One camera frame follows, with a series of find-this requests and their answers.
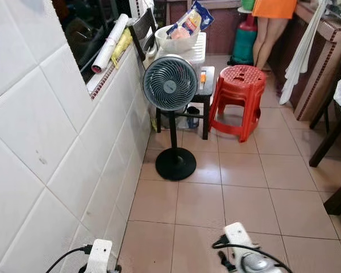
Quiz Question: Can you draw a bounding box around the white plastic basin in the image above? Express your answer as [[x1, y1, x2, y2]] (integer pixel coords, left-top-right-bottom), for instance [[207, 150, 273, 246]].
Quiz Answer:
[[155, 24, 199, 55]]

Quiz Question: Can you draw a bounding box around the brown tiled counter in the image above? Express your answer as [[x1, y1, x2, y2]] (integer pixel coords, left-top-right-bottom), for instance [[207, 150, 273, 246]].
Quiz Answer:
[[290, 0, 341, 121]]

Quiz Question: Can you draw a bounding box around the red plastic stool stack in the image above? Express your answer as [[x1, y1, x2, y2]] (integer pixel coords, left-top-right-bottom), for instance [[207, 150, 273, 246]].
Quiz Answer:
[[209, 65, 267, 143]]

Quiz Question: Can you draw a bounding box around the white hanging cloth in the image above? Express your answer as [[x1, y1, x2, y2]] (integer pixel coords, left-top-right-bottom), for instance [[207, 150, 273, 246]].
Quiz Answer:
[[280, 0, 328, 105]]

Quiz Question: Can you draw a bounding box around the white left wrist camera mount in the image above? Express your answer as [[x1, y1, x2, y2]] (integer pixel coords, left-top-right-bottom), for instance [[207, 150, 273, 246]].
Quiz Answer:
[[84, 239, 114, 273]]

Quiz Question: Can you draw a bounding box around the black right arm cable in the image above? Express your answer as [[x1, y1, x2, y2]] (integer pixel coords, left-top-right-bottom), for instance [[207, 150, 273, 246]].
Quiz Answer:
[[212, 234, 293, 273]]

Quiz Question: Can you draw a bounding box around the white paper roll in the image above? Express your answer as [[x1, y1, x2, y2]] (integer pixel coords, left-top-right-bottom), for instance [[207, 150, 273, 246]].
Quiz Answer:
[[91, 14, 130, 74]]

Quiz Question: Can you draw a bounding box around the person in orange skirt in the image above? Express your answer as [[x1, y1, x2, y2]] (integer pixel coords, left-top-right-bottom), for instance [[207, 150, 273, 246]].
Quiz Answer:
[[251, 0, 298, 71]]

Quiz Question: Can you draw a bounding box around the dark wooden chair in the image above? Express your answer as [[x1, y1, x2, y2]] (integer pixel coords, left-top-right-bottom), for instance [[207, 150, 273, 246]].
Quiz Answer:
[[309, 85, 341, 168], [128, 8, 160, 60]]

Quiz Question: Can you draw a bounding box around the yellow bundle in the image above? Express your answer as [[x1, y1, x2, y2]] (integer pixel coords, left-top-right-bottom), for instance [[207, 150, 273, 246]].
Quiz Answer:
[[111, 27, 133, 69]]

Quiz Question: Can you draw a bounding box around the white plastic crate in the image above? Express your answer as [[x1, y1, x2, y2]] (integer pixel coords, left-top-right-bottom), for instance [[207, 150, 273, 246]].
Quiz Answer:
[[182, 32, 207, 66]]

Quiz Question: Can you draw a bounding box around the green gas cylinder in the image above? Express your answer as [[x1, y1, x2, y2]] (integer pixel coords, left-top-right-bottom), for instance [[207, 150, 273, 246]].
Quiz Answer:
[[232, 14, 258, 66]]

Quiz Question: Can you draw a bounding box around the small black table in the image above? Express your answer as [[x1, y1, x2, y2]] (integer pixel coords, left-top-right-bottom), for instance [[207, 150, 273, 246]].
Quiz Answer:
[[155, 65, 215, 140]]

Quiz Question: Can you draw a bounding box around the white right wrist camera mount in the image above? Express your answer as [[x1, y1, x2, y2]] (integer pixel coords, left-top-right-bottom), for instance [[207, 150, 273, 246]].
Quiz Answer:
[[223, 222, 257, 268]]

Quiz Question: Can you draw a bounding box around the grey standing fan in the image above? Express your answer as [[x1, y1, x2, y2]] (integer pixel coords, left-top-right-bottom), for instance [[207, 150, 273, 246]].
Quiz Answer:
[[143, 55, 198, 181]]

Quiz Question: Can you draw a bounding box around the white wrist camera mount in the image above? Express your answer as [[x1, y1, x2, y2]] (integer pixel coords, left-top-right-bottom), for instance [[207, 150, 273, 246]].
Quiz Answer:
[[84, 239, 114, 273], [223, 222, 257, 268]]

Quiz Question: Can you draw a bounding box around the blue snack bag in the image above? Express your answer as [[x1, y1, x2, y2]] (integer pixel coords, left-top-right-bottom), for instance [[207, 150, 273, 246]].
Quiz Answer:
[[168, 0, 214, 40]]

